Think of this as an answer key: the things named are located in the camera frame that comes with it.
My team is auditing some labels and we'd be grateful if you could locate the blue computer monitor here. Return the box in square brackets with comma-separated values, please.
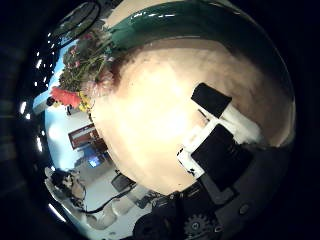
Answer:
[87, 155, 102, 168]

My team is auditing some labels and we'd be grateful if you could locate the brown wooden cabinet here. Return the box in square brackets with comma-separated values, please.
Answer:
[67, 122, 100, 150]

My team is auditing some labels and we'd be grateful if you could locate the seated operator person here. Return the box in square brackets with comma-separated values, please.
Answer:
[49, 167, 88, 208]

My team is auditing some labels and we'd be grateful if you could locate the black floor cable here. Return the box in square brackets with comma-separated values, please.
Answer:
[79, 185, 135, 215]

